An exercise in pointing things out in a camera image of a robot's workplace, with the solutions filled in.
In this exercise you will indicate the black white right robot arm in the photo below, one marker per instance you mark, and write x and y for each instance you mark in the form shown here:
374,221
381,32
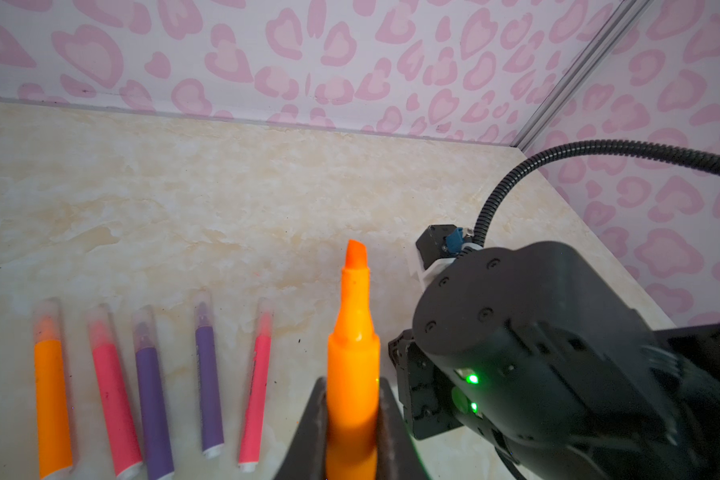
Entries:
533,351

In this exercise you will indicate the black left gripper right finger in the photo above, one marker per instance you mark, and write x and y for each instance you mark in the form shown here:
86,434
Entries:
397,458

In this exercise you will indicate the orange pen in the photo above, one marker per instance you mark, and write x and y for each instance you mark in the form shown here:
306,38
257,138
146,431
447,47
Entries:
353,372

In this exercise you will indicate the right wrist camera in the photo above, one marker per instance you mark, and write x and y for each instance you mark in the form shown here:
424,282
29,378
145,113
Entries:
436,249

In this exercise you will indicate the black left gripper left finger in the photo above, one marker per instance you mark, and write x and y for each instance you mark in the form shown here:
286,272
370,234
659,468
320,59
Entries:
305,458

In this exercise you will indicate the orange pen cap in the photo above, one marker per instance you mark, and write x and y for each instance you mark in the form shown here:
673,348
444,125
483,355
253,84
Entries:
55,452

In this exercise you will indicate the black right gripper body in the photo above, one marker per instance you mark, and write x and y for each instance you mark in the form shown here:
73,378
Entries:
423,390

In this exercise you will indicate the purple pen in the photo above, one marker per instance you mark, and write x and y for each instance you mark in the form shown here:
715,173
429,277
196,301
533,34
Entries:
212,432

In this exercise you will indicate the small pink pen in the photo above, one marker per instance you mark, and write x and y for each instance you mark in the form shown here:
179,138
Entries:
125,451

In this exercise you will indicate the aluminium corner post right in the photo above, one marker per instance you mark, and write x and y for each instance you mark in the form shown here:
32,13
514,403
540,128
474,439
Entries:
623,19

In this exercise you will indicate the small purple pen cap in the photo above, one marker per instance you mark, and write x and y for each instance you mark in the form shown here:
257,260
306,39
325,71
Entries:
156,435

